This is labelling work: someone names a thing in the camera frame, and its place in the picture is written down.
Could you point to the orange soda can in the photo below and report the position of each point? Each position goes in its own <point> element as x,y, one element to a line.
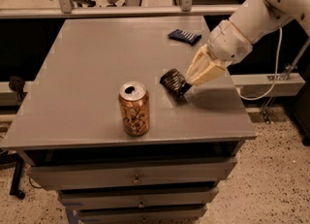
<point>134,106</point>

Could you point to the blue snack bar wrapper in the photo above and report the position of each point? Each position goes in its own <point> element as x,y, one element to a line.
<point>184,37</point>

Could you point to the grey drawer cabinet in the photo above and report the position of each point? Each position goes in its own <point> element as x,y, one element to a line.
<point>98,128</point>

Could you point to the grey drawer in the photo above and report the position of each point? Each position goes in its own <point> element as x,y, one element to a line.
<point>119,215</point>
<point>132,173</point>
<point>140,198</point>

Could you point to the top grey drawer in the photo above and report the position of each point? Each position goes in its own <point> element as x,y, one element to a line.
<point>132,173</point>

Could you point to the bottom grey drawer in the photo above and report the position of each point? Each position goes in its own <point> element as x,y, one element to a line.
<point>119,215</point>

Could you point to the black cart leg with wheel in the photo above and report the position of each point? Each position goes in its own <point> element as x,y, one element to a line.
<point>13,160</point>

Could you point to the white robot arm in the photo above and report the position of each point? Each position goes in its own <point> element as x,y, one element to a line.
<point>261,17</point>

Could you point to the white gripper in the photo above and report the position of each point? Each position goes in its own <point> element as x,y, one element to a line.
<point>229,44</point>

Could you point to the middle grey drawer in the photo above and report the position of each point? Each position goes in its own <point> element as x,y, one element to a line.
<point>140,198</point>

